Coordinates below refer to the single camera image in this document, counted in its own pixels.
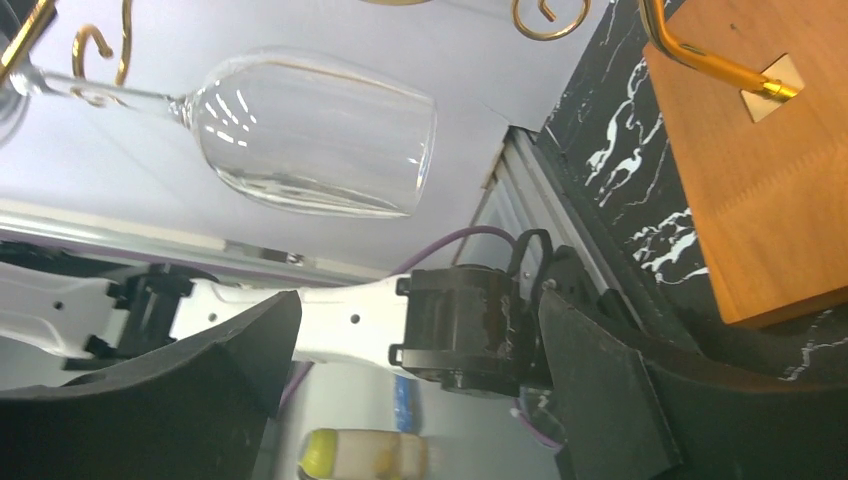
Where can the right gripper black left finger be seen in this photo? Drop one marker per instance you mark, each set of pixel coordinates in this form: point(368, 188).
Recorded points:
point(195, 409)

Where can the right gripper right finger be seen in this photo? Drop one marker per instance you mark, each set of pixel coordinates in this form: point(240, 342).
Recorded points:
point(635, 407)

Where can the clear wine glass front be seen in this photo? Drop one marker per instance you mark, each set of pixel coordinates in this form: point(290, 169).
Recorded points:
point(293, 130)

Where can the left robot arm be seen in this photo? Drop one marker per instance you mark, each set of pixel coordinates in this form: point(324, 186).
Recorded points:
point(466, 328)

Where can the yellow white bottle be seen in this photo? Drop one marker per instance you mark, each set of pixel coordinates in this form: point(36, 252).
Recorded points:
point(357, 454)

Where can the aluminium base frame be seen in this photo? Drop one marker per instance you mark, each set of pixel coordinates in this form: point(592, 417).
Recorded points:
point(518, 197)

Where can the gold wire rack wooden base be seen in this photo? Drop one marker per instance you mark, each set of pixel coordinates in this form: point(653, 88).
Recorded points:
point(748, 90)

